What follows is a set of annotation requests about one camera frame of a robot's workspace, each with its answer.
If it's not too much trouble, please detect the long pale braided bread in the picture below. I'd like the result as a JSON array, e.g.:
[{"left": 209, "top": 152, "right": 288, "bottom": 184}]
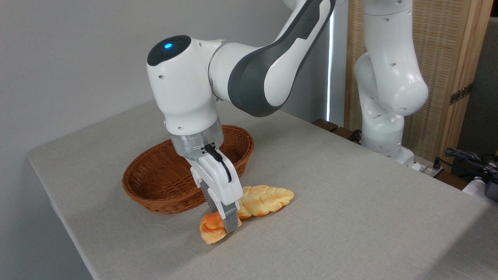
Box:
[{"left": 237, "top": 185, "right": 295, "bottom": 221}]

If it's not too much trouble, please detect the black cable bundle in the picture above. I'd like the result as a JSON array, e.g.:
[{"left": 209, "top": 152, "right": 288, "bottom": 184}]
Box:
[{"left": 445, "top": 147, "right": 498, "bottom": 176}]

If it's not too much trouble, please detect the grey linen tablecloth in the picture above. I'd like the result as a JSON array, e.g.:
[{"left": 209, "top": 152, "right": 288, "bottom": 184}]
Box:
[{"left": 26, "top": 99, "right": 498, "bottom": 280}]

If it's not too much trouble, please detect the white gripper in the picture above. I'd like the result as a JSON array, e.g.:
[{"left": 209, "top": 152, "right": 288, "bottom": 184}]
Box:
[{"left": 185, "top": 149, "right": 244, "bottom": 235}]

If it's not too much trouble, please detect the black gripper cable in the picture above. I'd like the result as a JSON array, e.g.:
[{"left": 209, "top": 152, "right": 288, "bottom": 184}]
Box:
[{"left": 204, "top": 143, "right": 233, "bottom": 184}]

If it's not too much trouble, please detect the round orange braided bread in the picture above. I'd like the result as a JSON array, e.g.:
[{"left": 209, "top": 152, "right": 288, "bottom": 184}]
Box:
[{"left": 200, "top": 211, "right": 242, "bottom": 245}]

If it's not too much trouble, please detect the dark brown wooden board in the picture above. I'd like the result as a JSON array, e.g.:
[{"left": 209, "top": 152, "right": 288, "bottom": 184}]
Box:
[{"left": 312, "top": 118, "right": 362, "bottom": 145}]

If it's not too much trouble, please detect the dark metal screen hinge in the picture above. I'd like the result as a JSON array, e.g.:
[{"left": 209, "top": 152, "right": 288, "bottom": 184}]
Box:
[{"left": 450, "top": 82, "right": 474, "bottom": 106}]

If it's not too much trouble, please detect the brown wicker oval basket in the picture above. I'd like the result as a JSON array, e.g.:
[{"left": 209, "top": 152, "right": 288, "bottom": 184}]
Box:
[{"left": 122, "top": 125, "right": 254, "bottom": 215}]

